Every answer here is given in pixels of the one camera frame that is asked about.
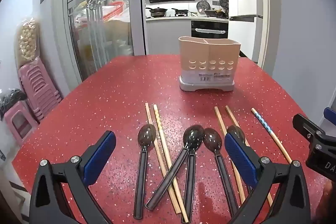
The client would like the red plastic basket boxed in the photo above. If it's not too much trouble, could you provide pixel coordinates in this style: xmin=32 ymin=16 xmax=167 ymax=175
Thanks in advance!
xmin=101 ymin=2 xmax=129 ymax=22

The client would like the grey kitchen cabinet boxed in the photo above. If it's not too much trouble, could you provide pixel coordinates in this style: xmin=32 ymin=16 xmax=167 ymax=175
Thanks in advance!
xmin=145 ymin=17 xmax=192 ymax=56

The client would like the beige plastic cutlery holder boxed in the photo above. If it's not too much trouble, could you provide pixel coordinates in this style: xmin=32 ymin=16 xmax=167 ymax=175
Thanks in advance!
xmin=178 ymin=36 xmax=241 ymax=92

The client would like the black built-in oven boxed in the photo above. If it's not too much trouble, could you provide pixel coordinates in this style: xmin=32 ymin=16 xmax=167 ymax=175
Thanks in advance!
xmin=191 ymin=20 xmax=229 ymax=39

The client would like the plain wooden chopstick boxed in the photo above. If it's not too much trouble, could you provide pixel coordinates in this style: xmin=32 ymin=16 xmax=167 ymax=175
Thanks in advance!
xmin=214 ymin=106 xmax=246 ymax=205
xmin=145 ymin=102 xmax=182 ymax=215
xmin=225 ymin=105 xmax=273 ymax=207

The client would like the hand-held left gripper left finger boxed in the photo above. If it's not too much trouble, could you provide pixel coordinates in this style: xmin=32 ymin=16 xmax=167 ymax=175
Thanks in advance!
xmin=29 ymin=130 xmax=116 ymax=224

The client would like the black wok with handle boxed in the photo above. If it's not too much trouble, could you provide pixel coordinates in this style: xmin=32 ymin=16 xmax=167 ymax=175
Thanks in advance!
xmin=146 ymin=7 xmax=168 ymax=17

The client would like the blue patterned chopstick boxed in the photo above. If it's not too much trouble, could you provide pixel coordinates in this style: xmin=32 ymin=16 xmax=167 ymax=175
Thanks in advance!
xmin=251 ymin=107 xmax=293 ymax=164

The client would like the sliding glass door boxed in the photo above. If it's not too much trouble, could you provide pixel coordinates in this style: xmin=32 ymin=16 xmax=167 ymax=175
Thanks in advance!
xmin=54 ymin=0 xmax=146 ymax=83

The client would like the stack of pink stools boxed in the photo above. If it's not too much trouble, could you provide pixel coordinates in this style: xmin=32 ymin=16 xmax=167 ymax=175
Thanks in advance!
xmin=18 ymin=57 xmax=63 ymax=122

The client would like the clear bag of beige balls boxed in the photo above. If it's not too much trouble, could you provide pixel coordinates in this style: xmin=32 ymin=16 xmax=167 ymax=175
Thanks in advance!
xmin=16 ymin=18 xmax=41 ymax=68

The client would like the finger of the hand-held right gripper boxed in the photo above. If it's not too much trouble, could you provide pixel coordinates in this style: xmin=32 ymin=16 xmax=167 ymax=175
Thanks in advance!
xmin=293 ymin=114 xmax=327 ymax=151
xmin=324 ymin=107 xmax=336 ymax=135

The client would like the black plastic bag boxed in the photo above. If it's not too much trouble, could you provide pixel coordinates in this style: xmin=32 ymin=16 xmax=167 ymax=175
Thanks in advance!
xmin=0 ymin=89 xmax=28 ymax=114

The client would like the dark translucent plastic spoon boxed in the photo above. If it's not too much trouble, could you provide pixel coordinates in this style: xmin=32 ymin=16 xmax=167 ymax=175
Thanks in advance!
xmin=133 ymin=124 xmax=157 ymax=220
xmin=226 ymin=125 xmax=250 ymax=147
xmin=181 ymin=125 xmax=205 ymax=224
xmin=203 ymin=128 xmax=239 ymax=217
xmin=145 ymin=125 xmax=205 ymax=211

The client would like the white refrigerator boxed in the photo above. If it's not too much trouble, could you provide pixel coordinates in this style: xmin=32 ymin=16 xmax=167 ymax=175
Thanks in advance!
xmin=227 ymin=0 xmax=265 ymax=62

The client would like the dark wok with food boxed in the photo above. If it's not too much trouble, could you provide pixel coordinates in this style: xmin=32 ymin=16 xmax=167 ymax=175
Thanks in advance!
xmin=204 ymin=9 xmax=224 ymax=17

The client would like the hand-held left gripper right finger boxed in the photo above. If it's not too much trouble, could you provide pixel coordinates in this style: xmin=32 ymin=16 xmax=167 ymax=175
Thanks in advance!
xmin=224 ymin=132 xmax=311 ymax=224

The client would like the single pink plastic stool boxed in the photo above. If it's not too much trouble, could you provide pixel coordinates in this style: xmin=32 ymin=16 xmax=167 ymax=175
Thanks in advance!
xmin=4 ymin=101 xmax=40 ymax=146

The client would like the yellow patterned chopstick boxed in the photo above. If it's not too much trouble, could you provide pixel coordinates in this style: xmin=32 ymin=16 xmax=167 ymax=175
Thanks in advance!
xmin=153 ymin=104 xmax=189 ymax=223

